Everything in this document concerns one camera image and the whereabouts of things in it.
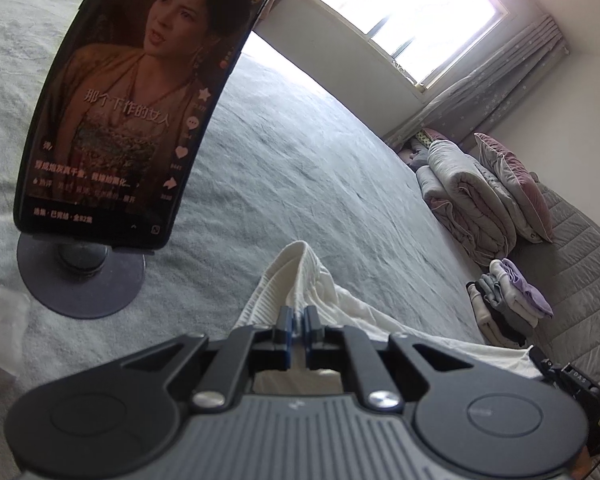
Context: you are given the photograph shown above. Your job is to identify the folded white garment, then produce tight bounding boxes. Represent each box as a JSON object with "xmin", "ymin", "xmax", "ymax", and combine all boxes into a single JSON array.
[{"xmin": 480, "ymin": 272, "xmax": 541, "ymax": 328}]

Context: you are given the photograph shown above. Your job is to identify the small patterned cloth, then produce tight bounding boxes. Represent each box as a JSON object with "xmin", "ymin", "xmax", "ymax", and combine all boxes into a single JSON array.
[{"xmin": 397, "ymin": 127, "xmax": 433, "ymax": 168}]

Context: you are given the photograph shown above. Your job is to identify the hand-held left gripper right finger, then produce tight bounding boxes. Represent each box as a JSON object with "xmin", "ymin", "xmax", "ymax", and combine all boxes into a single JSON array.
[{"xmin": 304, "ymin": 305, "xmax": 476, "ymax": 411}]

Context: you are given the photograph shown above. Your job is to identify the maroon grey pillow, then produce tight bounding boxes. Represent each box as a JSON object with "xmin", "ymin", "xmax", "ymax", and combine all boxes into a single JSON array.
[{"xmin": 472, "ymin": 132, "xmax": 556, "ymax": 244}]

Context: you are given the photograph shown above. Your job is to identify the folded black garment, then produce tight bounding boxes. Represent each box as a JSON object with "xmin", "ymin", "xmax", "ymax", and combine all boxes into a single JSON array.
[{"xmin": 467, "ymin": 285, "xmax": 531, "ymax": 346}]

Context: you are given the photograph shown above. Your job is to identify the black smartphone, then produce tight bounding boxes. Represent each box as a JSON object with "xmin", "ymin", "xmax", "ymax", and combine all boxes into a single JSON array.
[{"xmin": 12, "ymin": 0, "xmax": 288, "ymax": 252}]

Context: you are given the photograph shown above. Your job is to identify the grey patterned curtain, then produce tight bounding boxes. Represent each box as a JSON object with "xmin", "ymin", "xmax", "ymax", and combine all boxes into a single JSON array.
[{"xmin": 382, "ymin": 12, "xmax": 571, "ymax": 148}]

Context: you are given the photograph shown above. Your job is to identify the crumpled white tissue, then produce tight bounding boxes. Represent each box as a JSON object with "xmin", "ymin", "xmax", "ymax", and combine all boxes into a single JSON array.
[{"xmin": 0, "ymin": 285, "xmax": 32, "ymax": 377}]

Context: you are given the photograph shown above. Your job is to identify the white pants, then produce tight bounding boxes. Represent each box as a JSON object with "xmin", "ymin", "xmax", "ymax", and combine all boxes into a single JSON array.
[{"xmin": 232, "ymin": 241, "xmax": 556, "ymax": 396}]

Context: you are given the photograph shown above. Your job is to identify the grey pink folded quilt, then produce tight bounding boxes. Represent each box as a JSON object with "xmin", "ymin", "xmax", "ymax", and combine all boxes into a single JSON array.
[{"xmin": 415, "ymin": 139, "xmax": 518, "ymax": 267}]

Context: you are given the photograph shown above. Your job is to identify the window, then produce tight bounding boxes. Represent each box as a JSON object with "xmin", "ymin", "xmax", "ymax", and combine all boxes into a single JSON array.
[{"xmin": 300, "ymin": 0, "xmax": 511, "ymax": 93}]

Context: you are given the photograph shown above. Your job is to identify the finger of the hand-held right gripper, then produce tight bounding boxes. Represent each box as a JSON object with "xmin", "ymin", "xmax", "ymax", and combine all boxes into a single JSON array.
[{"xmin": 527, "ymin": 345, "xmax": 563, "ymax": 386}]

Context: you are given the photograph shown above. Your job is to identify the folded grey sweater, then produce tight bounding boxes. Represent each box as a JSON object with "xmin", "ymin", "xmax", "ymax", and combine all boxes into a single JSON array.
[{"xmin": 472, "ymin": 280, "xmax": 511, "ymax": 321}]

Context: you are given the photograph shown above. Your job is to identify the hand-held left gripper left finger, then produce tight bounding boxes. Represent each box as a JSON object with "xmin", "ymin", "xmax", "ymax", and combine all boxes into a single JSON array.
[{"xmin": 115, "ymin": 305, "xmax": 296, "ymax": 411}]

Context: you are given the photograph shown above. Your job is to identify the folded beige garment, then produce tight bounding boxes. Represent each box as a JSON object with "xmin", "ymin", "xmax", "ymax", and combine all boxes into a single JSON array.
[{"xmin": 466, "ymin": 282, "xmax": 526, "ymax": 348}]

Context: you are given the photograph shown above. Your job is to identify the grey round phone stand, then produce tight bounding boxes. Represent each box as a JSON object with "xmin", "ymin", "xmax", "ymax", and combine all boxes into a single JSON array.
[{"xmin": 16, "ymin": 232, "xmax": 148, "ymax": 319}]

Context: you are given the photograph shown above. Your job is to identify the grey quilted headboard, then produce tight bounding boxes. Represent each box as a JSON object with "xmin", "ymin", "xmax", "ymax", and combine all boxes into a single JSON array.
[{"xmin": 480, "ymin": 180, "xmax": 600, "ymax": 411}]

